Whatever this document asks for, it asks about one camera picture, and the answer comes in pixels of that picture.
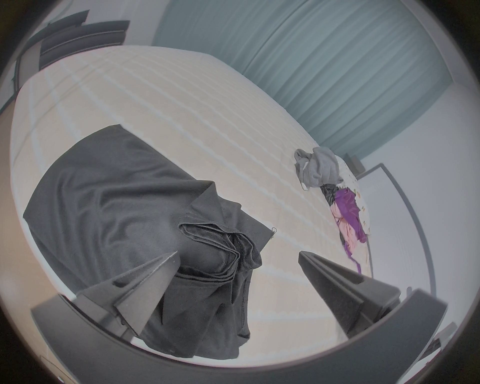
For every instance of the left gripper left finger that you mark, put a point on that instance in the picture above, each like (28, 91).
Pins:
(142, 288)

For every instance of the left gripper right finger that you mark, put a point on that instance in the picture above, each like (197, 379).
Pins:
(348, 296)

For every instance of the black T-shirt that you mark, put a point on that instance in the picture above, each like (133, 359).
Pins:
(112, 195)

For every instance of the pile of clothes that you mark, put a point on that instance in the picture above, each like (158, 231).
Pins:
(348, 206)

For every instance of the bed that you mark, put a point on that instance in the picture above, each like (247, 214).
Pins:
(187, 112)

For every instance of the grey garment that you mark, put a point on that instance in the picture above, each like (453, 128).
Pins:
(318, 168)

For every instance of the grey bedside table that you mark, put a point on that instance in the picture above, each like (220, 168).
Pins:
(354, 163)

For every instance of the blue-green curtain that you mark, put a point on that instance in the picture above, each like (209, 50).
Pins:
(337, 75)

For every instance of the black padded chair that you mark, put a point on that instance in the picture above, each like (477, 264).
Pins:
(82, 37)

